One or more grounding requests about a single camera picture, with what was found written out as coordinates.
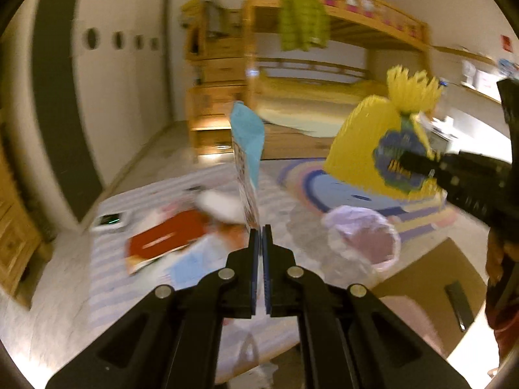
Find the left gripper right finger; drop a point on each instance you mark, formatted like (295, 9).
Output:
(349, 338)

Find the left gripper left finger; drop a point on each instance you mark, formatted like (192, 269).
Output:
(171, 338)

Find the red booklet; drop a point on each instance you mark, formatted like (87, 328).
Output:
(173, 234)

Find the yellow mesh snack bag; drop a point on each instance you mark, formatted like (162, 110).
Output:
(366, 151)

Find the blue paper carton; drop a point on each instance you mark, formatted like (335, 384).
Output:
(248, 137)

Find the brown cardboard box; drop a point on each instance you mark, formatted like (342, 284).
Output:
(438, 296)

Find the checkered bed cover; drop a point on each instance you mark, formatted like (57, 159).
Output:
(245, 344)

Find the white device green light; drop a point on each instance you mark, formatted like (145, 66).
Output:
(110, 222)

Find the oval rainbow rug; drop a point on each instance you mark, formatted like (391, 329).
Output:
(319, 192)

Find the yellow mattress sheet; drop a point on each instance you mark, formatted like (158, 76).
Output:
(318, 119)

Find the wooden bunk bed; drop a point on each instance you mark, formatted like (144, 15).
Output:
(372, 25)

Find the green puffer jacket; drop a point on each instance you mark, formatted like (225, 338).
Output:
(303, 24)

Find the white wardrobe with portholes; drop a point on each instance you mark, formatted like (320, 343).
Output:
(99, 91)

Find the wooden drawer staircase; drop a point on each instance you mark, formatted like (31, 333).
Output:
(215, 53)

